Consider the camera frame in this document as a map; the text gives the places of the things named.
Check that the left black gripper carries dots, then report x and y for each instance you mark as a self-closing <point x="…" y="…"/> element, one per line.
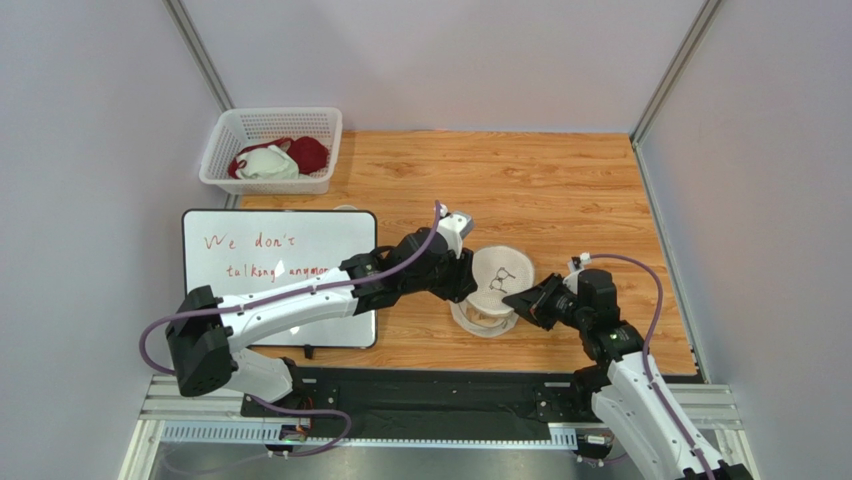
<point x="462" y="281"/>

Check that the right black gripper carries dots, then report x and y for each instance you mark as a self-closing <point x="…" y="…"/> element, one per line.
<point x="544" y="306"/>

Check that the round white bag lid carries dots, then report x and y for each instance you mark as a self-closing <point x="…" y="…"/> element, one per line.
<point x="499" y="271"/>

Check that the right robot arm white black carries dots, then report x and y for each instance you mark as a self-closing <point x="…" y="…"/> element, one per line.
<point x="624" y="388"/>

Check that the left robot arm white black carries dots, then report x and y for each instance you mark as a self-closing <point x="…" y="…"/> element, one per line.
<point x="210" y="337"/>

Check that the white bra in basket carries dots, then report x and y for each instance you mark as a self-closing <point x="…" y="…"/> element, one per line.
<point x="266" y="163"/>

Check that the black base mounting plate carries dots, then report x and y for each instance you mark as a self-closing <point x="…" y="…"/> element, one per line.
<point x="398" y="404"/>

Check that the whiteboard with red writing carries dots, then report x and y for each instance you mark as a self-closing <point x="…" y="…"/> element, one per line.
<point x="248" y="251"/>

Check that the white plastic basket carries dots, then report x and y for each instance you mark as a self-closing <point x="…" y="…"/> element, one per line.
<point x="240" y="128"/>

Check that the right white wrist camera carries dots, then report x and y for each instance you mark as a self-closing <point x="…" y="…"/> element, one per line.
<point x="576" y="265"/>

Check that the aluminium frame rail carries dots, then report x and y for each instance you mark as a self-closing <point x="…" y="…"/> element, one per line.
<point x="217" y="420"/>

